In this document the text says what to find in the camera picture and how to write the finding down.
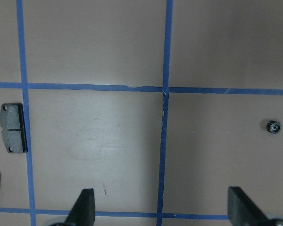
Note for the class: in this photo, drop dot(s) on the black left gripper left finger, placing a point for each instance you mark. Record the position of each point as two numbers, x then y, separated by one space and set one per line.
83 211

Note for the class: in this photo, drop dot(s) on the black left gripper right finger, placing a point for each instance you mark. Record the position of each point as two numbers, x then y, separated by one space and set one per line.
242 211

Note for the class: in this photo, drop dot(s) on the small black bearing gear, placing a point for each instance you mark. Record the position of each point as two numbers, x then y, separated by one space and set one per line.
273 127

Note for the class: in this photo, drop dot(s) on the black brake pad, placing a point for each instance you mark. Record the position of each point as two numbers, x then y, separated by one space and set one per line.
12 123

